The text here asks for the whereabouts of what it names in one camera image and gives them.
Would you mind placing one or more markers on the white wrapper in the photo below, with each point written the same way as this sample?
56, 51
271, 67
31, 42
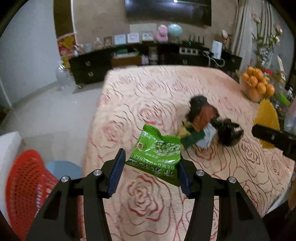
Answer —
208, 136

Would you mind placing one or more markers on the white box appliance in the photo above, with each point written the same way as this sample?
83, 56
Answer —
217, 49

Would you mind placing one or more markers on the bowl of oranges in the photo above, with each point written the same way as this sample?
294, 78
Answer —
257, 81

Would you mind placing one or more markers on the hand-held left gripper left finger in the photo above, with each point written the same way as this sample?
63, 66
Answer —
116, 173

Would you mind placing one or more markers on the glass flower vase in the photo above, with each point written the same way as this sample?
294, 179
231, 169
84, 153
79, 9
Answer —
264, 56

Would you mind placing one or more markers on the pale blue globe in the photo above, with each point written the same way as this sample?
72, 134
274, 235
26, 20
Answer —
175, 30

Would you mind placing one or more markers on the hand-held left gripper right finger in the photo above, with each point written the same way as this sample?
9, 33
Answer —
185, 178

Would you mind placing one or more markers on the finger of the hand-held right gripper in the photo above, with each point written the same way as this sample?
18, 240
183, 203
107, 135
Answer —
270, 136

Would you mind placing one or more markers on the small glass dome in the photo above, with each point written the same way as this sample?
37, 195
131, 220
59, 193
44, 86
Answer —
87, 47

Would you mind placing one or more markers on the pink flowers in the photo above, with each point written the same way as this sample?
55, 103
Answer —
256, 19

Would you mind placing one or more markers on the clear water jug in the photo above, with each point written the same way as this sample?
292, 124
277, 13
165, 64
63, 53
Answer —
63, 76

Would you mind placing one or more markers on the dark green packet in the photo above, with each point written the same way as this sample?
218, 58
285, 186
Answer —
193, 138

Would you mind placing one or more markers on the light blue stool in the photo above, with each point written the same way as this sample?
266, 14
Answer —
64, 168

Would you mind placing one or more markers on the red festive wall poster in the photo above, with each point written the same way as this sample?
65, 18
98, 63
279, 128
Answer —
66, 48

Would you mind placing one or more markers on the rose-patterned tablecloth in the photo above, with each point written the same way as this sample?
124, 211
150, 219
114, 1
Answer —
150, 99

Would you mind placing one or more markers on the dark television cabinet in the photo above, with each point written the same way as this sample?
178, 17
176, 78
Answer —
92, 67

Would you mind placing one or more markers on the white socket panel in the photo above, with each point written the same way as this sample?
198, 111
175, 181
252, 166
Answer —
189, 51

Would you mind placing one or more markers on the black flat television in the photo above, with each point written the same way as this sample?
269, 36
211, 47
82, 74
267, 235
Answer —
168, 10

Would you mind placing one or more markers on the black plastic bag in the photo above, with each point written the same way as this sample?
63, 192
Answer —
229, 133

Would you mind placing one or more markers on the pink plush toy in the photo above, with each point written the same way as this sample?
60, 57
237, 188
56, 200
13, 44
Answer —
161, 33

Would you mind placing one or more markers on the glass fruit bowl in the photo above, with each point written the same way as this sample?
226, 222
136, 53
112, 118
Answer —
248, 93

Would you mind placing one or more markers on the green flat box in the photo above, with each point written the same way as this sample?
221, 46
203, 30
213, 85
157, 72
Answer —
122, 53

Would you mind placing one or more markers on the red plastic mesh basket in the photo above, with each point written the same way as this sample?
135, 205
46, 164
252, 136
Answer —
27, 190

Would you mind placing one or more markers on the pale curtain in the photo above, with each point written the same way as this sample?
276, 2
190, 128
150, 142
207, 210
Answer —
242, 25

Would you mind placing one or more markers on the orange and black snack packet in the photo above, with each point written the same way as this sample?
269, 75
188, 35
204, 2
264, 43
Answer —
203, 115

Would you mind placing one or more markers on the green snack packet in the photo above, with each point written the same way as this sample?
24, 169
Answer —
155, 150

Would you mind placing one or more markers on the black router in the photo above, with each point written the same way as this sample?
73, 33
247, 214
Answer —
196, 41

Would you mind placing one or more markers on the large glass dome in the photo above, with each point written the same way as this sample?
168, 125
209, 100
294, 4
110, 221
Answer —
98, 42

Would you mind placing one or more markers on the white picture frame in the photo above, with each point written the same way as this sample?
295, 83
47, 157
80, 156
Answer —
147, 37
120, 39
133, 37

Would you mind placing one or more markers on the dark small picture frame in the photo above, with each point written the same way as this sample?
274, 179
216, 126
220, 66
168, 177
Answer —
108, 41

